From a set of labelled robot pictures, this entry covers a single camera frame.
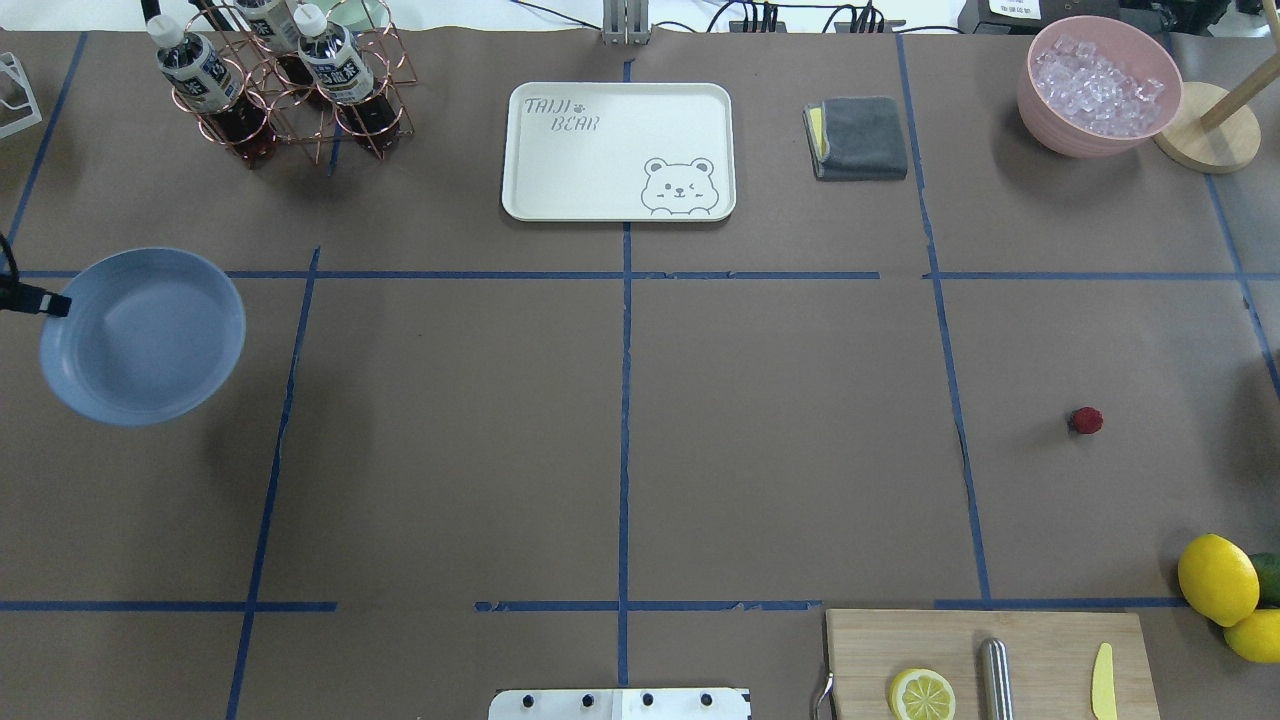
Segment blue plate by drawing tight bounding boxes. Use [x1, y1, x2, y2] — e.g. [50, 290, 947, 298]
[38, 247, 246, 427]

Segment red strawberry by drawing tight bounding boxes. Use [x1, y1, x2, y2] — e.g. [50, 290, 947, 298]
[1068, 406, 1105, 436]

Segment tea bottle left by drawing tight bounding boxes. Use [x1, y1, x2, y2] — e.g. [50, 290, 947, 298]
[145, 14, 276, 167]

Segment tea bottle right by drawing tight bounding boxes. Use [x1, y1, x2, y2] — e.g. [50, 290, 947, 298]
[293, 3, 401, 156]

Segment cream bear tray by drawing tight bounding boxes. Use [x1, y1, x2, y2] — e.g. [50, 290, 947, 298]
[500, 82, 737, 223]

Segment grey folded cloth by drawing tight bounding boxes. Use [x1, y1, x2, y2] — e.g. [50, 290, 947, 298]
[803, 96, 908, 181]

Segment half lemon slice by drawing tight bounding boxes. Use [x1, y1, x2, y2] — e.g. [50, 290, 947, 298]
[886, 667, 957, 719]

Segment steel muddler black cap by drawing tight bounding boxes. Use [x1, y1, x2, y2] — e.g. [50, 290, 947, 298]
[979, 637, 1015, 719]

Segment pink bowl of ice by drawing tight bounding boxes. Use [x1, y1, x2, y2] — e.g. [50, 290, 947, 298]
[1018, 15, 1183, 158]

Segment wooden cutting board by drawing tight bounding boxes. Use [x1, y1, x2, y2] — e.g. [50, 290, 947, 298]
[812, 609, 1164, 720]

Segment yellow plastic knife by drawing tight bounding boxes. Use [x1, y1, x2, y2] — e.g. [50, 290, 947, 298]
[1091, 642, 1117, 720]

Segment wooden stand with base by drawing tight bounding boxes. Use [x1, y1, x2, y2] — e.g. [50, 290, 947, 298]
[1155, 54, 1279, 174]

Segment yellow lemon upper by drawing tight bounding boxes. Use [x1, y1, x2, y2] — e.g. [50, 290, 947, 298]
[1178, 533, 1260, 628]

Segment green lime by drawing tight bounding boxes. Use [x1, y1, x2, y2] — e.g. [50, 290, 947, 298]
[1248, 552, 1280, 609]

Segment yellow lemon round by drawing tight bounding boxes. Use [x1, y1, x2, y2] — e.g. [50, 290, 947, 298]
[1222, 609, 1280, 664]

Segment white wire cup rack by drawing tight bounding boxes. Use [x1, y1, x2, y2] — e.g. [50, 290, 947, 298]
[1, 53, 44, 138]

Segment copper wire bottle rack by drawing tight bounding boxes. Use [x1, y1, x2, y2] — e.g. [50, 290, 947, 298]
[172, 1, 419, 168]

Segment aluminium frame post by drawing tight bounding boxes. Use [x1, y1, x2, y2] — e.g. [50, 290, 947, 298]
[602, 0, 652, 46]

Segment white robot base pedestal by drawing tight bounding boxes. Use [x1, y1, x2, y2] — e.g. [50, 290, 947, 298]
[486, 687, 753, 719]

